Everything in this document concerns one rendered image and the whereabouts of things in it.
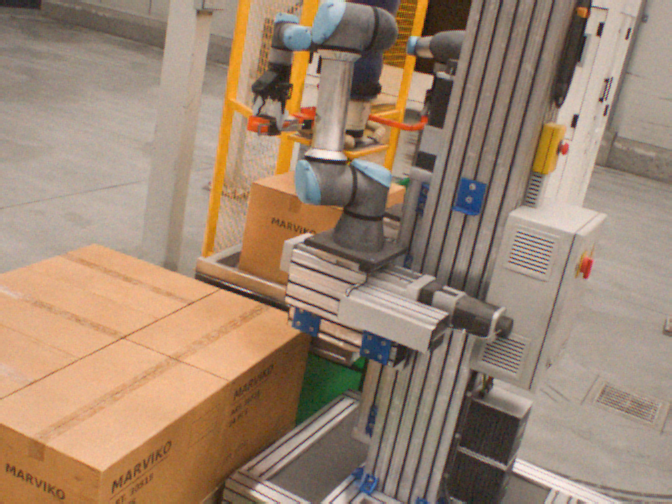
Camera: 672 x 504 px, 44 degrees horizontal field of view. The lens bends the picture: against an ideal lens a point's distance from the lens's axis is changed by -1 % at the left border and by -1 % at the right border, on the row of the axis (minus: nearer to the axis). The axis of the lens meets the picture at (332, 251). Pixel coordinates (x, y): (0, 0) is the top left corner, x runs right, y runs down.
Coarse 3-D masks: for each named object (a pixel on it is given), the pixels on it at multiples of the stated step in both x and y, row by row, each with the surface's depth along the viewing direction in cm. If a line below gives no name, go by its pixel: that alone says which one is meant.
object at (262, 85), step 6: (270, 72) 265; (276, 72) 265; (258, 78) 263; (264, 78) 263; (270, 78) 263; (276, 78) 264; (252, 84) 261; (258, 84) 260; (264, 84) 261; (270, 84) 262; (252, 90) 261; (258, 90) 260; (264, 90) 260
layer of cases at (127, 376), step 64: (64, 256) 317; (128, 256) 330; (0, 320) 259; (64, 320) 267; (128, 320) 276; (192, 320) 285; (256, 320) 295; (0, 384) 224; (64, 384) 230; (128, 384) 237; (192, 384) 244; (256, 384) 270; (0, 448) 210; (64, 448) 203; (128, 448) 208; (192, 448) 240; (256, 448) 287
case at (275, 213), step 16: (288, 176) 332; (256, 192) 314; (272, 192) 311; (288, 192) 309; (400, 192) 347; (256, 208) 316; (272, 208) 313; (288, 208) 310; (304, 208) 307; (320, 208) 304; (336, 208) 301; (256, 224) 317; (272, 224) 314; (288, 224) 311; (304, 224) 308; (320, 224) 305; (256, 240) 319; (272, 240) 316; (240, 256) 324; (256, 256) 320; (272, 256) 317; (256, 272) 322; (272, 272) 319
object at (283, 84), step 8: (272, 64) 264; (288, 72) 270; (280, 80) 268; (288, 80) 272; (272, 88) 267; (280, 88) 266; (288, 88) 270; (264, 96) 269; (272, 96) 267; (288, 96) 272
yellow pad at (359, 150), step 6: (372, 138) 329; (354, 144) 317; (360, 144) 325; (372, 144) 330; (378, 144) 332; (384, 144) 336; (348, 150) 311; (354, 150) 312; (360, 150) 316; (366, 150) 319; (372, 150) 323; (378, 150) 328; (384, 150) 335; (348, 156) 309; (354, 156) 309; (360, 156) 314
